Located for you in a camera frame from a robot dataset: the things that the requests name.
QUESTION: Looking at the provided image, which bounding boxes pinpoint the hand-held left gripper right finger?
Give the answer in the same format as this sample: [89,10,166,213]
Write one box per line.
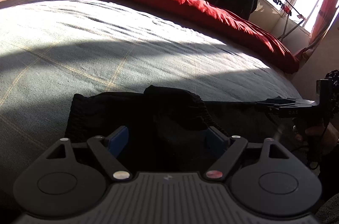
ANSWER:
[203,126,291,183]

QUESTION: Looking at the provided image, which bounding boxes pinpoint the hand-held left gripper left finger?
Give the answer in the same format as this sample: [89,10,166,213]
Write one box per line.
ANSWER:
[46,126,133,183]

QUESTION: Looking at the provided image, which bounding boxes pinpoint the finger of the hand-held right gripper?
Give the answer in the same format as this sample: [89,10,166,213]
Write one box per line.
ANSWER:
[254,104,282,115]
[260,95,300,106]

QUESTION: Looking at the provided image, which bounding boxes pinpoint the person's right hand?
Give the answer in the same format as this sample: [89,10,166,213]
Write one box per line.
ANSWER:
[293,122,339,159]

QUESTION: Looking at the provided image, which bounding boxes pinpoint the dark star-print garment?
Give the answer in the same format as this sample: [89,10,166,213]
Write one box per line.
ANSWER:
[326,69,339,119]

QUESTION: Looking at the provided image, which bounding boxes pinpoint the pink curtain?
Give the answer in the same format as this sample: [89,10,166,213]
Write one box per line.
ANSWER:
[295,0,339,60]

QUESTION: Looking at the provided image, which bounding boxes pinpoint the black drawstring pants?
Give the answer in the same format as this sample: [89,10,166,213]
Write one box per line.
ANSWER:
[65,85,313,174]

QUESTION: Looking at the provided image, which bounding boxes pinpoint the bed with green plaid sheet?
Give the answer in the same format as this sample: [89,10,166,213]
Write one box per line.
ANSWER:
[0,0,313,224]

